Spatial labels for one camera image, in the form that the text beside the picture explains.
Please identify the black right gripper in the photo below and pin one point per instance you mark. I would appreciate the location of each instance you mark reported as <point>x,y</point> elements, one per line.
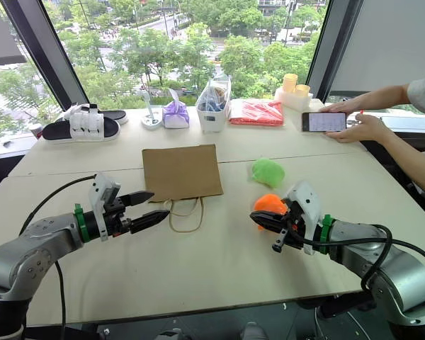
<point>294,230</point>

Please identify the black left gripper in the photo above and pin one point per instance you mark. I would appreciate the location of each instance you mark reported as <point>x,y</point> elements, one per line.
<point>115,223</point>

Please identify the black smartphone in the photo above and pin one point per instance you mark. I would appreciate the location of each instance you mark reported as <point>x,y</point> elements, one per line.
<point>324,122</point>

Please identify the person's right forearm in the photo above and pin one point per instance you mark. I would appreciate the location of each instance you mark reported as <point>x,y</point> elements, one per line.
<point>382,95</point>

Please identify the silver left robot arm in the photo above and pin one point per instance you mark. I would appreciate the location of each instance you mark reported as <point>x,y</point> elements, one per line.
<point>28,255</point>

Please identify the person's left forearm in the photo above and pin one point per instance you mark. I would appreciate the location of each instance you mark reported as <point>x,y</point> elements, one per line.
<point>407,156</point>

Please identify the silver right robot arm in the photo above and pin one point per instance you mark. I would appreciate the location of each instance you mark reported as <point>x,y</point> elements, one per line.
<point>403,280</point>

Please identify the brown paper bag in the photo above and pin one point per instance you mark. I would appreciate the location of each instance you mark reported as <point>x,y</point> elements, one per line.
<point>182,173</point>

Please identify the clear plastic bag of items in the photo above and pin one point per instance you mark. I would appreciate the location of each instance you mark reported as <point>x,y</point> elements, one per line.
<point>214,93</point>

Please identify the person's left hand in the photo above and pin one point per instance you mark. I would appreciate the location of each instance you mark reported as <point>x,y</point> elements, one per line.
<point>365,129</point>

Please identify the person's right hand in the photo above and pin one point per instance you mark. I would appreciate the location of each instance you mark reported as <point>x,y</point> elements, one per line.
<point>341,107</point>

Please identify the orange plush toy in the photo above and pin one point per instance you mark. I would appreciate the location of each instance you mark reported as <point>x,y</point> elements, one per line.
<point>269,203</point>

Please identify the green plush toy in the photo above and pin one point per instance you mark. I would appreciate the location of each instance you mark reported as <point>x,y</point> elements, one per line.
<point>267,173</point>

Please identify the green right wrist clip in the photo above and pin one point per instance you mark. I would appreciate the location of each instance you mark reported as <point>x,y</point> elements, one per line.
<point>325,232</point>

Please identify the green wrist clip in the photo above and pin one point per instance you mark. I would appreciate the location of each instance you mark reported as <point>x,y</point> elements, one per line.
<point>79,223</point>
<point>325,232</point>

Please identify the green left wrist clip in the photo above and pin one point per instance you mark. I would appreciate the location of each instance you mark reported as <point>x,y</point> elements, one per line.
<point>79,223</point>

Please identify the white brush stand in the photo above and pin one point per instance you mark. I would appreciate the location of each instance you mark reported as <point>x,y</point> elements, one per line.
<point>151,122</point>

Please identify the black white slide sandal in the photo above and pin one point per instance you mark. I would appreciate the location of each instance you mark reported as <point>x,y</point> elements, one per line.
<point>117,115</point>
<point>81,129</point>

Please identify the purple white tied pouch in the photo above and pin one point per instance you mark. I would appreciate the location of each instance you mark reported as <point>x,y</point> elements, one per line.
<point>175,115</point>

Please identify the red mesh package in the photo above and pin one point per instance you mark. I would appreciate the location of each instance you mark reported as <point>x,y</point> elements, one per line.
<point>255,112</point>

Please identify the white plastic basket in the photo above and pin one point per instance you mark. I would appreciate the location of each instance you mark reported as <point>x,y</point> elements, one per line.
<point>212,122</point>

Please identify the red white drink can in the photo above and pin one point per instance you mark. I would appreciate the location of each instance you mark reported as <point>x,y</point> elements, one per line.
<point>36,131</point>

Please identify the short cream plastic cup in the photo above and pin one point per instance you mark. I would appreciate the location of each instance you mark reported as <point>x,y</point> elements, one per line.
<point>302,90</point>

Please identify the tall cream plastic cup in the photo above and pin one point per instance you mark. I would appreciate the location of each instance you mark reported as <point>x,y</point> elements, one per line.
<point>289,82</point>

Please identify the white roller blind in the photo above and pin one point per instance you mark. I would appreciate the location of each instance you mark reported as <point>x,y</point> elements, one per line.
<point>382,42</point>

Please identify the grey roller blind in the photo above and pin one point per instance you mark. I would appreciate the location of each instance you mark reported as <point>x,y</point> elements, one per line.
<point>0,32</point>

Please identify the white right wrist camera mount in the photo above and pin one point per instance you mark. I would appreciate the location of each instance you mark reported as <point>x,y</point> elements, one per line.
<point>310,209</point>

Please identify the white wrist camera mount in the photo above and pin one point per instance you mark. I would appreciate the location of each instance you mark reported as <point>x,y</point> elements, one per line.
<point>310,209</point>
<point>104,189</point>

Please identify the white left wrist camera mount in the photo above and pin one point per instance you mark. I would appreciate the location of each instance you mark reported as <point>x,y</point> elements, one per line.
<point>104,189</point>

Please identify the black window frame pillar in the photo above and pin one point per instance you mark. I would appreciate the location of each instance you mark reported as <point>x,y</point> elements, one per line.
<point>322,46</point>
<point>46,46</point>

